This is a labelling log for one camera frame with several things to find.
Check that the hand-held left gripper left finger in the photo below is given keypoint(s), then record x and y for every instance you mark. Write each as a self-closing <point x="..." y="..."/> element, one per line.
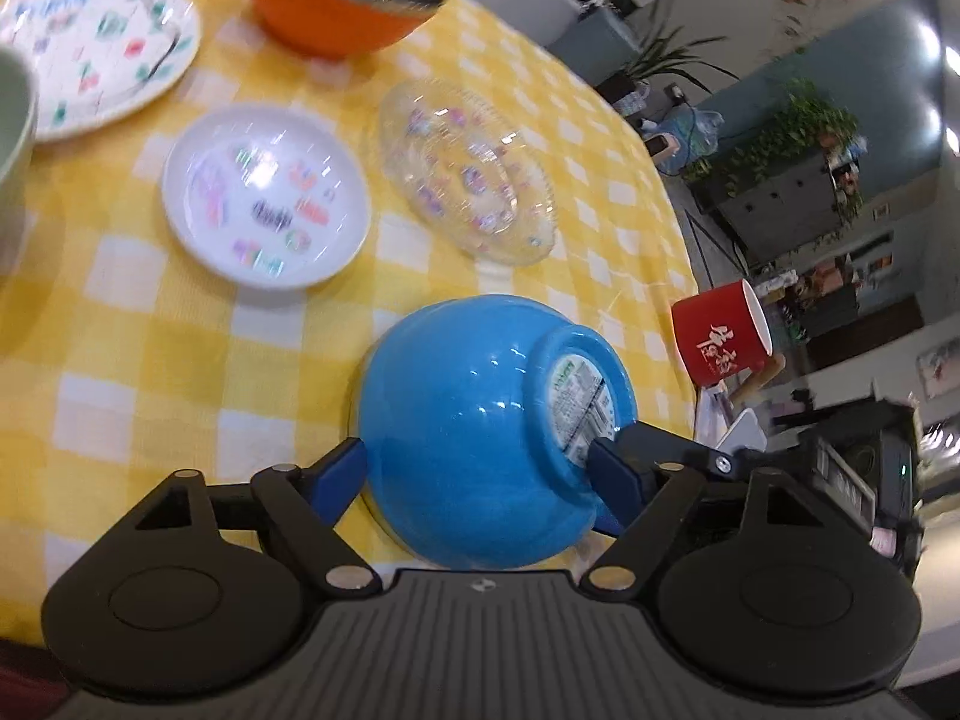
<point x="337" y="477"/>

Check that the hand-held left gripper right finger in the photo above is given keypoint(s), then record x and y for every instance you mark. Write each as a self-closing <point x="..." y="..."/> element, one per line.
<point x="615" y="480"/>

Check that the blue bowl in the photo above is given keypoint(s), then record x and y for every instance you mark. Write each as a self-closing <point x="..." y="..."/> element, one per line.
<point x="450" y="427"/>

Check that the small white printed dish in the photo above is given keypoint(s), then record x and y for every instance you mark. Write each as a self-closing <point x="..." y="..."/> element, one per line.
<point x="262" y="195"/>

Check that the clear glass plate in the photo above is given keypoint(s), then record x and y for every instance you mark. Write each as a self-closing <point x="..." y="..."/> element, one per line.
<point x="465" y="172"/>

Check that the orange bowl with steel inside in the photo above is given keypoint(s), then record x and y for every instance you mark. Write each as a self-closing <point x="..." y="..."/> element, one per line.
<point x="322" y="15"/>

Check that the red mug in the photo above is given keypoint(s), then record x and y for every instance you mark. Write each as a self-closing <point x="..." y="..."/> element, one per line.
<point x="712" y="345"/>

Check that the yellow checked tablecloth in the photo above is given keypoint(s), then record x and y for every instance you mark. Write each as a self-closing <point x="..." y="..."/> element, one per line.
<point x="150" y="360"/>

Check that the grey drawer cabinet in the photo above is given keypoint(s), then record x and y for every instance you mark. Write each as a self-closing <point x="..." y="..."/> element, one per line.
<point x="780" y="210"/>

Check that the trailing green plant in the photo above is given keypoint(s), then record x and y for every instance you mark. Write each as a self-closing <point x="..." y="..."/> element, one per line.
<point x="795" y="127"/>

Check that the blue plastic bag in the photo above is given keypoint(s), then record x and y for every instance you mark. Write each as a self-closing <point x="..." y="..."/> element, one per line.
<point x="694" y="131"/>

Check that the spiky green potted plant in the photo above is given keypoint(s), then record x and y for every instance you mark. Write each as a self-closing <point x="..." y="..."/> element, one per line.
<point x="667" y="52"/>

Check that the pale green bowl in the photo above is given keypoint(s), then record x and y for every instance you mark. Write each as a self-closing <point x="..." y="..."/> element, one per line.
<point x="11" y="127"/>

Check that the white floral print plate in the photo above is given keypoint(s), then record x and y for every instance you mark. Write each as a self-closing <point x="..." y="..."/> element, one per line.
<point x="97" y="52"/>

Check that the wall picture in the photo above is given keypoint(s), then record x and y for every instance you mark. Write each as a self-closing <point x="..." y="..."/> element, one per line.
<point x="941" y="367"/>

